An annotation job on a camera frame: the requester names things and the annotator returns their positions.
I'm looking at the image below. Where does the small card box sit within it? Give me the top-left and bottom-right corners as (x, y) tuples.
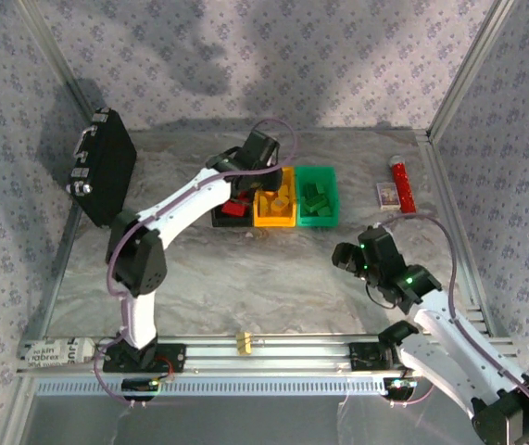
(376, 182), (402, 212)

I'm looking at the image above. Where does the yellow plastic bin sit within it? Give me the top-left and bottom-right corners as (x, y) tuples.
(253, 166), (298, 228)

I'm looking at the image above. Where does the red glitter tube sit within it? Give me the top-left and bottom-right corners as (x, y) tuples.
(387, 155), (417, 214)

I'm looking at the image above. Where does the green plastic bin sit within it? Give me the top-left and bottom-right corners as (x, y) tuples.
(294, 165), (340, 229)

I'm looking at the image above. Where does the black plastic bin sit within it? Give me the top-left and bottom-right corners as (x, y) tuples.
(210, 178), (257, 228)

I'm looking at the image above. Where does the right black controller board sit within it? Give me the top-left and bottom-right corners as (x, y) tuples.
(383, 376), (418, 402)

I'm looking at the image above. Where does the black controller board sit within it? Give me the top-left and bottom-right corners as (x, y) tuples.
(383, 376), (418, 402)
(121, 377), (163, 401)

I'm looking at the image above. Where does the black hard case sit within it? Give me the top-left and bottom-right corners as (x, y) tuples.
(67, 107), (138, 228)

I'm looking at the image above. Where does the left black controller board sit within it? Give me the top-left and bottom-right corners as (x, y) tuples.
(121, 377), (163, 401)

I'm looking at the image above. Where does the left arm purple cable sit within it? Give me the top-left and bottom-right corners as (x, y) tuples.
(92, 118), (298, 408)

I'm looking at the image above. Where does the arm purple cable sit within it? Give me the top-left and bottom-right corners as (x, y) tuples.
(377, 211), (529, 445)
(92, 118), (298, 408)

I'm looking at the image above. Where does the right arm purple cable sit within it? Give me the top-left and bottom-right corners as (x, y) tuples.
(377, 211), (529, 445)

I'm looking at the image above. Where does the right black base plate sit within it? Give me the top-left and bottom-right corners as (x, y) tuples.
(349, 341), (427, 373)

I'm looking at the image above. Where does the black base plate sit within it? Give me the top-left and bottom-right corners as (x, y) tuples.
(349, 341), (427, 373)
(102, 342), (186, 374)

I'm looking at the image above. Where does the aluminium cross rail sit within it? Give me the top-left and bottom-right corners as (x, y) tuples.
(17, 334), (523, 376)

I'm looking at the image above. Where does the slotted grey cable duct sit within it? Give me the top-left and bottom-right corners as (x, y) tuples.
(36, 379), (518, 398)

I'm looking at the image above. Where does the aluminium upright frame post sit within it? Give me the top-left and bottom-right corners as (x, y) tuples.
(16, 0), (107, 129)
(427, 0), (519, 143)

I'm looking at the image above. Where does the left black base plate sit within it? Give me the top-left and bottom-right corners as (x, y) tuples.
(102, 342), (186, 374)

